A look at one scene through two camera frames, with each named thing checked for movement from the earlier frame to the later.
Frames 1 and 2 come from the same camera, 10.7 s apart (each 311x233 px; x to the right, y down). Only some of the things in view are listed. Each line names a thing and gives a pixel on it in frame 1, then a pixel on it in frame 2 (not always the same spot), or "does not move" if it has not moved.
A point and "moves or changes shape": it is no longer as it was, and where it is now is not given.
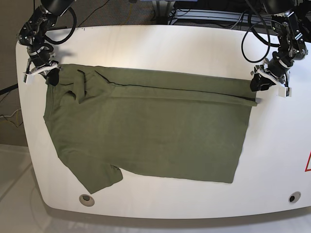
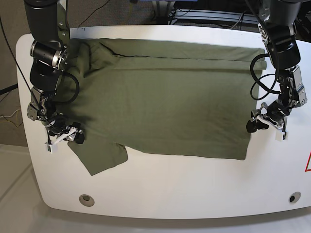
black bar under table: [8, 89] does not move
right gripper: [41, 61] -> [59, 129]
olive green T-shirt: [105, 121] moves or changes shape
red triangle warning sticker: [307, 169] does not move
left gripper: [274, 69] -> [275, 115]
